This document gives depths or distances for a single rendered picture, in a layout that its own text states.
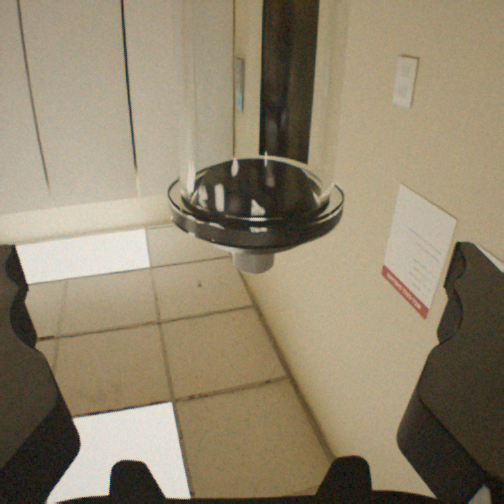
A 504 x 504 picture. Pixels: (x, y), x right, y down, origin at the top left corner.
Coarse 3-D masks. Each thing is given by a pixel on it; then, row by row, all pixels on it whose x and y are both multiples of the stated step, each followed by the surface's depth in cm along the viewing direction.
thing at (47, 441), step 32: (0, 256) 10; (0, 288) 9; (0, 320) 8; (0, 352) 7; (32, 352) 7; (0, 384) 6; (32, 384) 6; (0, 416) 6; (32, 416) 6; (64, 416) 6; (0, 448) 5; (32, 448) 5; (64, 448) 6; (0, 480) 5; (32, 480) 5
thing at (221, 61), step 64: (192, 0) 16; (256, 0) 15; (320, 0) 16; (192, 64) 17; (256, 64) 16; (320, 64) 17; (192, 128) 19; (256, 128) 18; (320, 128) 19; (192, 192) 21; (256, 192) 20; (320, 192) 21
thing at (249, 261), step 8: (224, 248) 23; (232, 248) 22; (288, 248) 23; (240, 256) 26; (248, 256) 25; (256, 256) 25; (264, 256) 25; (272, 256) 26; (240, 264) 26; (248, 264) 26; (256, 264) 26; (264, 264) 26; (272, 264) 27; (248, 272) 26; (256, 272) 26; (264, 272) 26
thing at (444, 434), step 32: (480, 256) 10; (448, 288) 11; (480, 288) 9; (448, 320) 9; (480, 320) 8; (448, 352) 7; (480, 352) 7; (416, 384) 7; (448, 384) 6; (480, 384) 6; (416, 416) 6; (448, 416) 6; (480, 416) 6; (416, 448) 6; (448, 448) 6; (480, 448) 5; (448, 480) 6; (480, 480) 5
